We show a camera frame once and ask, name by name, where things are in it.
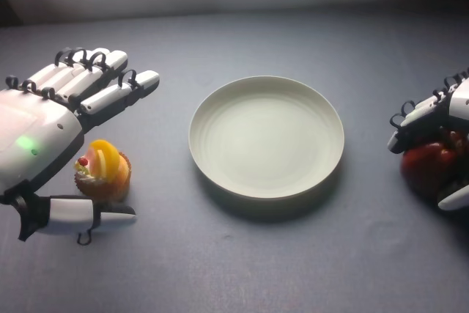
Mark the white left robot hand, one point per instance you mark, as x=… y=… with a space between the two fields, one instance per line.
x=36 y=137

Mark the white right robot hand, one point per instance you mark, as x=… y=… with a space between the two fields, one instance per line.
x=447 y=109

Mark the dark red apple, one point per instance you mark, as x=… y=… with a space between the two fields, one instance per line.
x=427 y=166

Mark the cupcake with fruit topping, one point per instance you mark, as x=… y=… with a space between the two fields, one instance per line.
x=104 y=173

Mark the white round plate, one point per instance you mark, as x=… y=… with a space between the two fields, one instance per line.
x=264 y=144

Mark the grey table cloth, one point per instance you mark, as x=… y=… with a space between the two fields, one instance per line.
x=234 y=254

